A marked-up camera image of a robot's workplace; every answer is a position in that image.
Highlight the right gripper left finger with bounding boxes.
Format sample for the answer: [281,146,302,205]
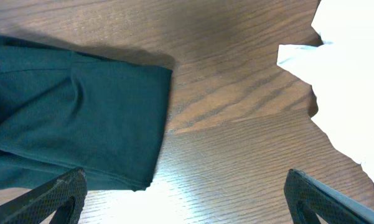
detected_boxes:
[0,168,87,224]

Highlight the white crumpled garment right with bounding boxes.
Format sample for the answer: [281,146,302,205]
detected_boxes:
[277,0,374,183]

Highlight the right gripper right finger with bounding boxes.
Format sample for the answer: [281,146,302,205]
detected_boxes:
[284,169,374,224]

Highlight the black pants red waistband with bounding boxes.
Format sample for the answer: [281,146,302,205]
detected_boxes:
[0,36,172,191]

